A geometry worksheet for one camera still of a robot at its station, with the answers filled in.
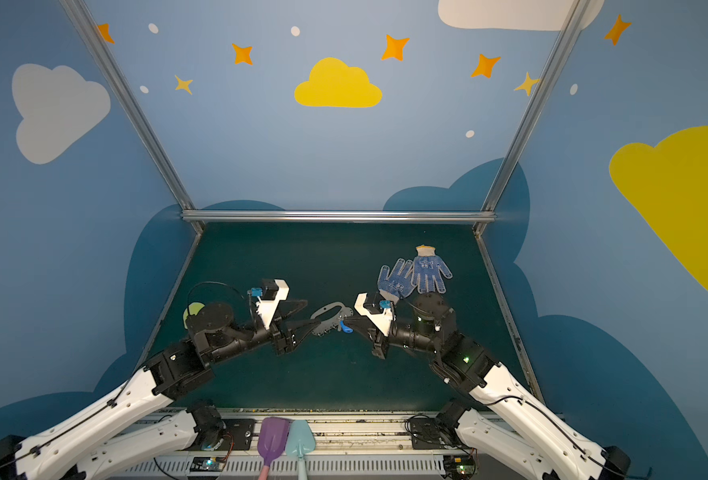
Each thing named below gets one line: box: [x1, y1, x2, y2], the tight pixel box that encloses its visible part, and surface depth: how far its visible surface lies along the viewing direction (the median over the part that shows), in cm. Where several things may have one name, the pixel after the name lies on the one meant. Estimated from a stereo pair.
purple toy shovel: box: [257, 417, 290, 480], surface depth 75 cm
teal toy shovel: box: [286, 419, 316, 480], surface depth 75 cm
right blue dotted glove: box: [411, 245, 453, 294], surface depth 110 cm
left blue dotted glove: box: [378, 258, 417, 304], surface depth 108 cm
